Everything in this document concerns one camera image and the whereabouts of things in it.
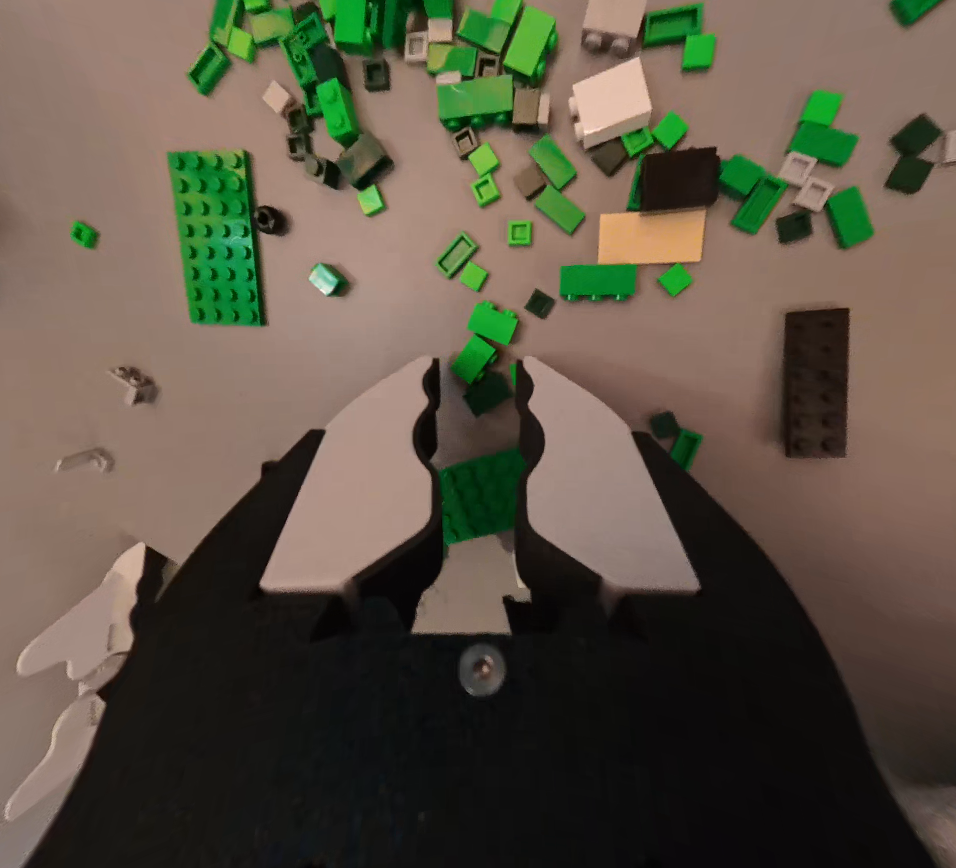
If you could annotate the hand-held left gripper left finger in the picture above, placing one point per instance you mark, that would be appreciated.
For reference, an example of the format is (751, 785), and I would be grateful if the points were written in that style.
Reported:
(351, 495)

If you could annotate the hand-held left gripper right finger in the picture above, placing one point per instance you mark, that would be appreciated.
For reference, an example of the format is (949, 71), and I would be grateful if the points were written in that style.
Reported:
(605, 502)

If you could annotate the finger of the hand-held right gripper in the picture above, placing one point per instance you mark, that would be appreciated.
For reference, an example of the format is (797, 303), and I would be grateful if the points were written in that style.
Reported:
(71, 737)
(97, 614)

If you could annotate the clear lego piece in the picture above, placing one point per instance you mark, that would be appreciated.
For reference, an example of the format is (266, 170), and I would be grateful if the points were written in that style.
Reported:
(93, 461)

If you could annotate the green lego cube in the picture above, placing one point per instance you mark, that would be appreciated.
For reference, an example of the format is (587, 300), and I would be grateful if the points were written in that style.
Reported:
(326, 278)

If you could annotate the black lego plate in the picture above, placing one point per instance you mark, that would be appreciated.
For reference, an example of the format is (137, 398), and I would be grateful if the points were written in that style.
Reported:
(815, 383)

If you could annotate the tan lego tile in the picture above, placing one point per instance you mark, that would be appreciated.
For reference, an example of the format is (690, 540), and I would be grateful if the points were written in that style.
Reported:
(650, 237)

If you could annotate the black round lego piece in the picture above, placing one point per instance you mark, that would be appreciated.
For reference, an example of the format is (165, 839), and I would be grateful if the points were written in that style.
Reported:
(270, 220)

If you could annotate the long green lego plate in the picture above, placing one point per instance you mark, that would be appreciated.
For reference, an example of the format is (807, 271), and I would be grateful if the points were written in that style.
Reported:
(216, 241)

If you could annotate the black lego tile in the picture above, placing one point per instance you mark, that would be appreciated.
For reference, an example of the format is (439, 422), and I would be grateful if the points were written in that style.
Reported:
(680, 180)

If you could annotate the tiny green lego stud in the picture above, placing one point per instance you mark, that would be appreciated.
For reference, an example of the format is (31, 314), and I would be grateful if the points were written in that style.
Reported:
(84, 235)

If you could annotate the white lego brick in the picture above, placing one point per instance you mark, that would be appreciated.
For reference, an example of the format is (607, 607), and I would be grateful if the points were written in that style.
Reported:
(612, 99)

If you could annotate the grey lego bracket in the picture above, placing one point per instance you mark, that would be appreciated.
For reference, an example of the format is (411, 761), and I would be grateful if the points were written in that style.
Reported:
(138, 389)

